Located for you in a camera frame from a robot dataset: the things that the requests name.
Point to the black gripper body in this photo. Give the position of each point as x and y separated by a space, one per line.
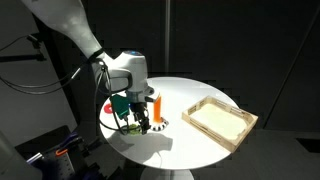
137 106

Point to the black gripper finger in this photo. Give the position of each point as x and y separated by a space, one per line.
145 123
136 118

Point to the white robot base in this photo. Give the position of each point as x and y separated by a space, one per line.
13 163

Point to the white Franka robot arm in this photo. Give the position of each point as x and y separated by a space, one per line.
73 26

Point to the purple spring clamp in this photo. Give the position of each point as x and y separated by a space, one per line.
68 139

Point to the wooden tray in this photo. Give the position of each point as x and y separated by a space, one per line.
220 123

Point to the vertical metal pole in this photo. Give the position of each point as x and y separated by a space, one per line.
167 36

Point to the black perforated breadboard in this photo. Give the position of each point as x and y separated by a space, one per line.
66 166

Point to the silver metal bar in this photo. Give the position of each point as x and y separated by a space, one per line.
34 158

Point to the white table pedestal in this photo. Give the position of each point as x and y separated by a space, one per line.
166 174

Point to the black camera stand boom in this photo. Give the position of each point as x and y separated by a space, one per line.
20 57

